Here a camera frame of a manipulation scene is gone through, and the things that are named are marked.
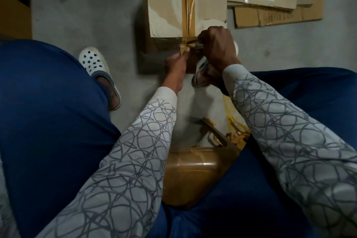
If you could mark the person's left hand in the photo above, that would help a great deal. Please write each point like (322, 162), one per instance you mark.
(176, 70)

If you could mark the person's right hand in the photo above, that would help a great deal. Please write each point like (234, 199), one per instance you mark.
(218, 48)

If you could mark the brown packing tape roll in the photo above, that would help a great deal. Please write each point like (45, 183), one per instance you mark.
(193, 45)

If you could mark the small cardboard box being taped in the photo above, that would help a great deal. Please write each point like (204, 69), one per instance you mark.
(162, 1)

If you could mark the large black-label cardboard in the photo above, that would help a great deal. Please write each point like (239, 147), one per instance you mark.
(14, 1)

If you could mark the person's right forearm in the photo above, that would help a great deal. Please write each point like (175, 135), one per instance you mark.
(301, 140)

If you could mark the person's left forearm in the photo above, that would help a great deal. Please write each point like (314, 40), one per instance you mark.
(122, 179)

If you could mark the person's right white clog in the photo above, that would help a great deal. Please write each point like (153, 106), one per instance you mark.
(199, 76)

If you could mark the person's white clog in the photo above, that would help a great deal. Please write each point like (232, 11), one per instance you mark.
(199, 76)
(93, 62)

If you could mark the person's left white clog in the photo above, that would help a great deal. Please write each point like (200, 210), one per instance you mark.
(93, 62)

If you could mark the person's blue trousers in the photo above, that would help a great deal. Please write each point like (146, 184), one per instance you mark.
(50, 129)

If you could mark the brown plastic-wrapped stool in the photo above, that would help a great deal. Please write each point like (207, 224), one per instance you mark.
(195, 173)

